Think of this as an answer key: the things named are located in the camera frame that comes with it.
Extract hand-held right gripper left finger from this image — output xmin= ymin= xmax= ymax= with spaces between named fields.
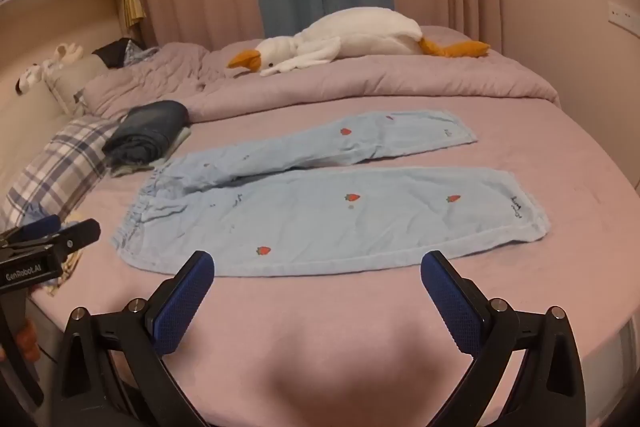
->
xmin=52 ymin=250 xmax=216 ymax=427

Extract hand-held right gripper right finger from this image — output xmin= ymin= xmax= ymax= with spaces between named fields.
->
xmin=420 ymin=250 xmax=587 ymax=427

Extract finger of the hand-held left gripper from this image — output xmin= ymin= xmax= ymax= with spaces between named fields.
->
xmin=0 ymin=214 xmax=62 ymax=249
xmin=30 ymin=219 xmax=101 ymax=257

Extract light blue strawberry pants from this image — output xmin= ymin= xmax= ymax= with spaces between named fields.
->
xmin=111 ymin=109 xmax=551 ymax=279

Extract person's left hand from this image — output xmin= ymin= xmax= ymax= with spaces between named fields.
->
xmin=0 ymin=318 xmax=40 ymax=364

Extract crumpled blue cloth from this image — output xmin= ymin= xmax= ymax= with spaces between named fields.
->
xmin=20 ymin=202 xmax=61 ymax=228

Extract plaid pillow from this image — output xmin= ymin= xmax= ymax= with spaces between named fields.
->
xmin=0 ymin=116 xmax=123 ymax=233

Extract folded dark jeans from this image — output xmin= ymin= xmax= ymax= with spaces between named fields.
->
xmin=101 ymin=101 xmax=190 ymax=168

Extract bed with pink sheet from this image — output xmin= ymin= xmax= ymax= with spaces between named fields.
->
xmin=27 ymin=24 xmax=640 ymax=427

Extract black and white plush toy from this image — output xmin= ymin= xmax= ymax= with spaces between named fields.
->
xmin=15 ymin=63 xmax=50 ymax=96

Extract white plush rabbit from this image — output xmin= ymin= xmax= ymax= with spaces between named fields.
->
xmin=46 ymin=42 xmax=85 ymax=72

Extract black garment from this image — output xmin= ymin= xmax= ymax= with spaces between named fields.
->
xmin=91 ymin=38 xmax=146 ymax=70

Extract blue checked cloth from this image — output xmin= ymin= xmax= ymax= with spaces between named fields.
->
xmin=122 ymin=44 xmax=162 ymax=68

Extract pink quilt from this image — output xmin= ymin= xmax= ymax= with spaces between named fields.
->
xmin=82 ymin=24 xmax=561 ymax=124

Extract white goose plush toy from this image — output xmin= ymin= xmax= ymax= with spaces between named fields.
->
xmin=227 ymin=8 xmax=491 ymax=78

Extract white wall socket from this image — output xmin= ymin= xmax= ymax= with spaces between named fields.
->
xmin=607 ymin=0 xmax=640 ymax=32

